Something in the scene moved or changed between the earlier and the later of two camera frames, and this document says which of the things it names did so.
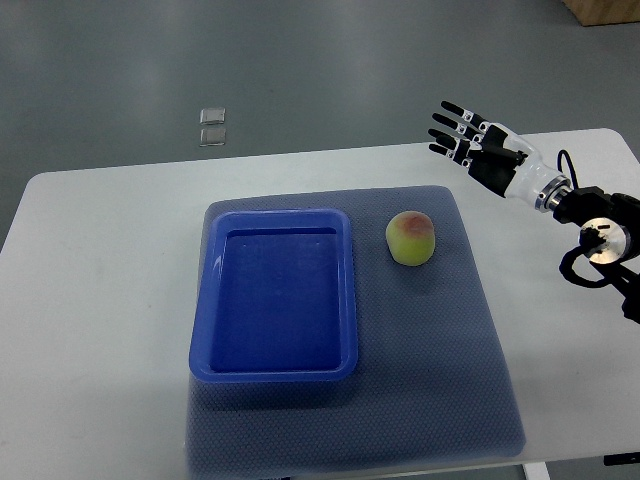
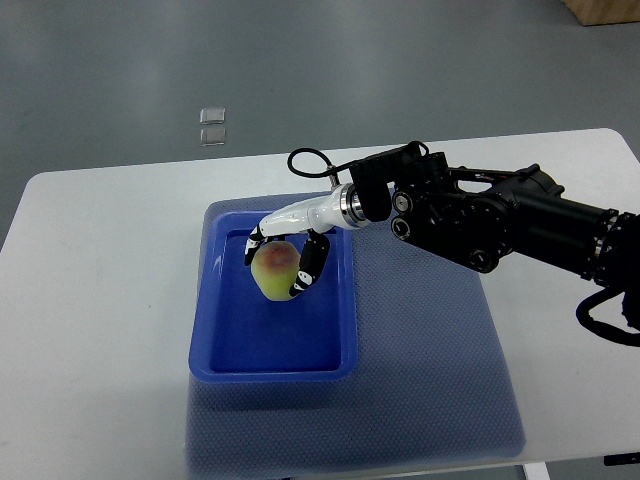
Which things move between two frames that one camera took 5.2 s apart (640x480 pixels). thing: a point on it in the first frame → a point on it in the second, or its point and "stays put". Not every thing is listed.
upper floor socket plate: [214, 115] stays put
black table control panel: [622, 458] stays put
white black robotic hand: [507, 162] → [343, 208]
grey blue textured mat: [432, 384] stays put
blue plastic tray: [275, 300] stays put
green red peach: [410, 237] → [275, 268]
